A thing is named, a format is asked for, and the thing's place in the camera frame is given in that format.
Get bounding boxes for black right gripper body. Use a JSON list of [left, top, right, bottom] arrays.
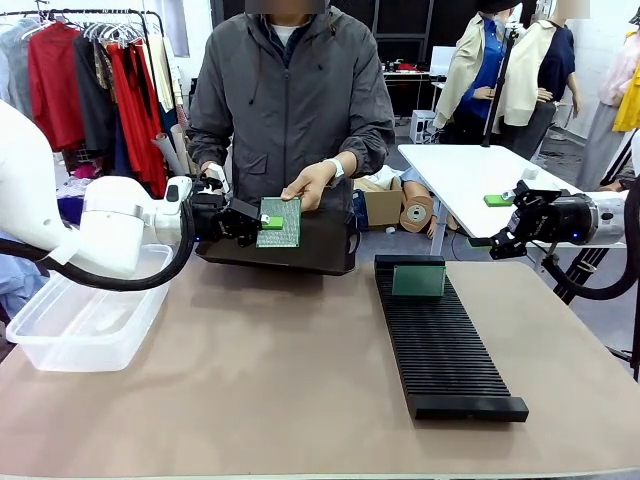
[[514, 180, 597, 244]]

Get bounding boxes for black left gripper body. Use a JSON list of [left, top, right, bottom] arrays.
[[190, 193, 237, 243]]

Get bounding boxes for green PCB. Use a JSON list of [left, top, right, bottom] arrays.
[[255, 196, 303, 250], [391, 265, 447, 300]]

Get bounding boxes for black plastic tray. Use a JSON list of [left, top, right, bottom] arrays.
[[194, 207, 362, 277]]

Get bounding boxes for person's left forearm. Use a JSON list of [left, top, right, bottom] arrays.
[[329, 132, 396, 179]]

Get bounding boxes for person's right forearm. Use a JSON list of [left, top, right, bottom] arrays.
[[186, 124, 234, 169]]

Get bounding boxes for person's left hand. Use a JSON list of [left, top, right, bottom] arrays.
[[280, 161, 337, 213]]

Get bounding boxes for white table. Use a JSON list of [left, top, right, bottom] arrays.
[[397, 143, 636, 256]]

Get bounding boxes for black tripod legs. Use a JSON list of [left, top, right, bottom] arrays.
[[552, 247, 612, 307]]

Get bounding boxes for beige paper roll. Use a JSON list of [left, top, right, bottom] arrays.
[[151, 131, 189, 177], [169, 123, 194, 176]]

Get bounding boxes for cardboard spool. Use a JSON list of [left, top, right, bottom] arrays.
[[398, 193, 435, 235]]

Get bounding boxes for white crate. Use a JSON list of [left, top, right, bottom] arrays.
[[409, 108, 439, 145]]

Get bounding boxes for navy garment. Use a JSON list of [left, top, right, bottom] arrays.
[[113, 122, 151, 179]]

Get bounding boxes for black tripod pole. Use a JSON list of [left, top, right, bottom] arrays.
[[480, 24, 519, 150]]

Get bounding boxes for cardboard box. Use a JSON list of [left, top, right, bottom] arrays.
[[353, 175, 404, 229]]

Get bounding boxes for person in grey jacket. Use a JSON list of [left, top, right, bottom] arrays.
[[185, 0, 396, 216]]

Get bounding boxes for mannequin with cream jacket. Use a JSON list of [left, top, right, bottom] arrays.
[[502, 0, 582, 161]]

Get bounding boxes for black slotted PCB rack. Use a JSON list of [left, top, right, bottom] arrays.
[[373, 254, 530, 423]]

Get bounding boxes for long red dress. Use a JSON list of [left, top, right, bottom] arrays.
[[106, 42, 169, 199]]

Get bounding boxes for yellow garment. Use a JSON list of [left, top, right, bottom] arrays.
[[612, 62, 640, 133]]

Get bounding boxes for clothes pile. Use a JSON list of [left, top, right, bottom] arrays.
[[55, 162, 119, 211]]

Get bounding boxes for mannequin with beige coat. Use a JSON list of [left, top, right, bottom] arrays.
[[432, 0, 516, 139]]

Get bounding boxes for white board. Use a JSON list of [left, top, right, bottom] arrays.
[[429, 45, 458, 77]]

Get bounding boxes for cream garment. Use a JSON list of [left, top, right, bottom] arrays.
[[146, 33, 185, 115]]

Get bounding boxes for mannequin with pink garment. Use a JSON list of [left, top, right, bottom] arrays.
[[574, 29, 640, 192]]

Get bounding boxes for dark grey coat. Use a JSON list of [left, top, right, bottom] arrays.
[[72, 33, 120, 161]]

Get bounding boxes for red cloth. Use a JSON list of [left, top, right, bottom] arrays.
[[382, 59, 426, 73]]

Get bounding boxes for black shelf unit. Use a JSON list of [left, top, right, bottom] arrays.
[[372, 0, 436, 119]]

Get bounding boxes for clear plastic box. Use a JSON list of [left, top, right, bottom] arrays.
[[5, 243, 174, 373]]

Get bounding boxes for red shirt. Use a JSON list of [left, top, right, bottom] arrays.
[[27, 21, 87, 154]]

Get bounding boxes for blue cloth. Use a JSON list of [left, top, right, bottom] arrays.
[[0, 259, 49, 321]]

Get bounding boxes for black metal clothes rack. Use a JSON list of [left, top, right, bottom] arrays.
[[0, 7, 174, 181]]

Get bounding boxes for light blue shirt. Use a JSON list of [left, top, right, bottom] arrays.
[[0, 18, 35, 121]]

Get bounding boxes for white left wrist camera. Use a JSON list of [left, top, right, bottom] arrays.
[[199, 162, 232, 195]]

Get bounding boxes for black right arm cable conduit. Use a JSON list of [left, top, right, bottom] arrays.
[[541, 174, 640, 302]]

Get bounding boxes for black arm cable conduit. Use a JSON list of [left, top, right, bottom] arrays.
[[0, 199, 197, 293], [541, 174, 640, 302]]

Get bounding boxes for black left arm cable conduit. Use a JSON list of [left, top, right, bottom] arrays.
[[0, 199, 197, 293]]

